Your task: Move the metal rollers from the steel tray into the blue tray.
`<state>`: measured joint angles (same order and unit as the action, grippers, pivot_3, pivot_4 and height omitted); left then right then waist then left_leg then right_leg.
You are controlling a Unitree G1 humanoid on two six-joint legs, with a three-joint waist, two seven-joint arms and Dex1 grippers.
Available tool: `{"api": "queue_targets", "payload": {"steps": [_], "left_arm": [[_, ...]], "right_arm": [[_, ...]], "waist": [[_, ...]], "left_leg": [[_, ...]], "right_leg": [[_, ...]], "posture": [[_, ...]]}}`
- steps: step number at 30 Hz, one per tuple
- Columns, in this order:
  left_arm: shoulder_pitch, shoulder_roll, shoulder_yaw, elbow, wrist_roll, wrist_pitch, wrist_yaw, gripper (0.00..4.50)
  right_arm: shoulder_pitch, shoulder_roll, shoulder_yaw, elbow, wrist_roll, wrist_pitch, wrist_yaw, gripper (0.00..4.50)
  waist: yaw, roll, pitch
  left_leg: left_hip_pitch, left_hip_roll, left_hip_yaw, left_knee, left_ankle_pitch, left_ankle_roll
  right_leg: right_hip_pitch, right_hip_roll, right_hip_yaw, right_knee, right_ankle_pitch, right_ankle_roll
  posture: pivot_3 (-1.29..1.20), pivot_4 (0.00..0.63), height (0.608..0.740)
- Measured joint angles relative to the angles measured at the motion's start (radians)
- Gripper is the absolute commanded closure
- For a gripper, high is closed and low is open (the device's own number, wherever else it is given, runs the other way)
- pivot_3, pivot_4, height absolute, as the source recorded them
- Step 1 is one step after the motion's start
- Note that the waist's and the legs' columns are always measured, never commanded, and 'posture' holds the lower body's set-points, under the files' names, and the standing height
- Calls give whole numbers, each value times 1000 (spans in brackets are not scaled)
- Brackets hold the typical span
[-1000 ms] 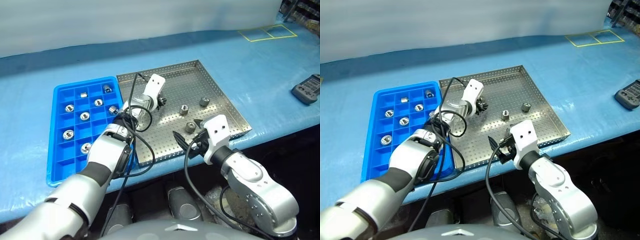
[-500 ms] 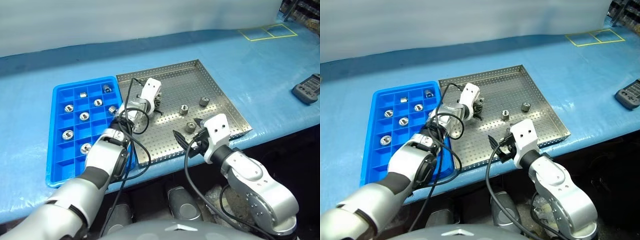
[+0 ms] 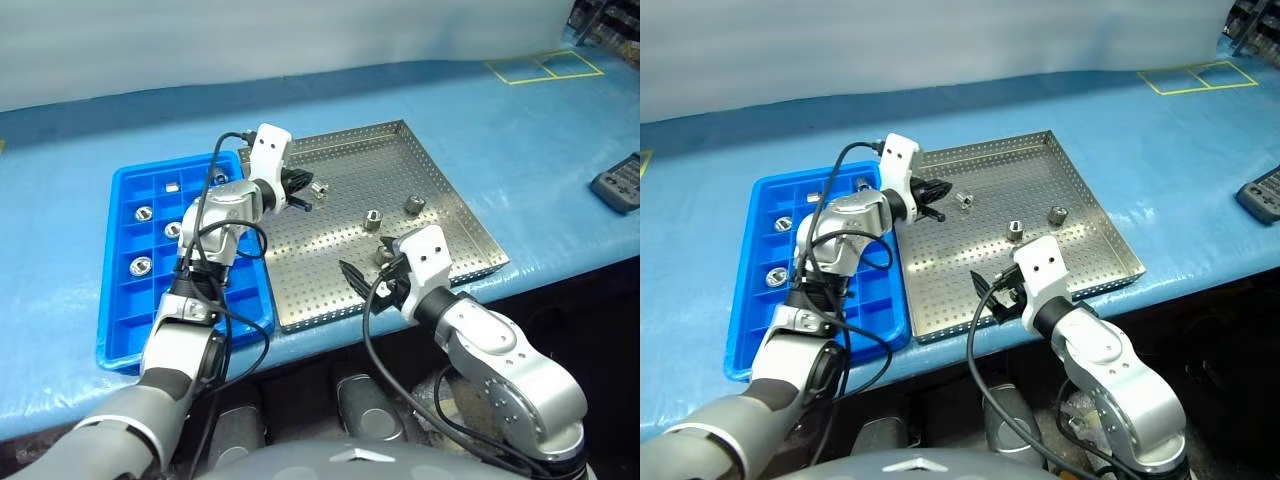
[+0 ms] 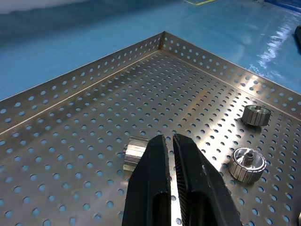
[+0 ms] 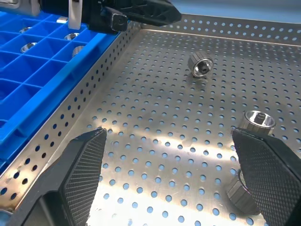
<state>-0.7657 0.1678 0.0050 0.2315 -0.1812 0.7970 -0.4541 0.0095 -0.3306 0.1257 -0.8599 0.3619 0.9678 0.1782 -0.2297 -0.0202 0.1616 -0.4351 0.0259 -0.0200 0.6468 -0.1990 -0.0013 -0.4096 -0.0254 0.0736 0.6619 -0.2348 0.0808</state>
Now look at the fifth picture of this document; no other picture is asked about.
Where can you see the blue plastic compartment tray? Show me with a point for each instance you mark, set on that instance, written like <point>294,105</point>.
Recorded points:
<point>35,77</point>

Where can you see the perforated steel tray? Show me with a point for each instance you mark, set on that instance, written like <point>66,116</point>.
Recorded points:
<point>164,117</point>

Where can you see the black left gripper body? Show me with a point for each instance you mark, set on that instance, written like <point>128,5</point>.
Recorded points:
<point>101,14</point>

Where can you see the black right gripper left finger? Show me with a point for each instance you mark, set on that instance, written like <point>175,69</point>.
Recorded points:
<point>77,174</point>

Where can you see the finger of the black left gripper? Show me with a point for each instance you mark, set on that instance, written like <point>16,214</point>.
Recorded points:
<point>155,13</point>

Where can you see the metal roller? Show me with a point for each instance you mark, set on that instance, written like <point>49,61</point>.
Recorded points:
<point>78,51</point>
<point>29,47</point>
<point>200,64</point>
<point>62,20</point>
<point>237,195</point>
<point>24,29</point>
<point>70,36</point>
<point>257,121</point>

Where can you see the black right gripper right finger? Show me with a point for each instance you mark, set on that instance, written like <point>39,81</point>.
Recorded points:
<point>270,179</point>

